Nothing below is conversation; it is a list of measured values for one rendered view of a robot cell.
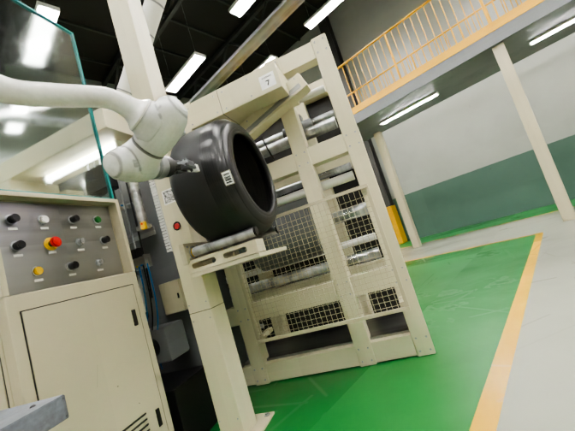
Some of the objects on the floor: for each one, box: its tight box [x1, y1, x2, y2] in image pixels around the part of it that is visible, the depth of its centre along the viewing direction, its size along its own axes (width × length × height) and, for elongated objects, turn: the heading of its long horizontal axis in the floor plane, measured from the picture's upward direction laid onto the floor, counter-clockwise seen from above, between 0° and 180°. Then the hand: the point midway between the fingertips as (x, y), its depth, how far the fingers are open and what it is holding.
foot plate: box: [251, 411, 275, 431], centre depth 153 cm, size 27×27×2 cm
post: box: [107, 0, 257, 431], centre depth 167 cm, size 13×13×250 cm
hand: (192, 168), depth 127 cm, fingers closed
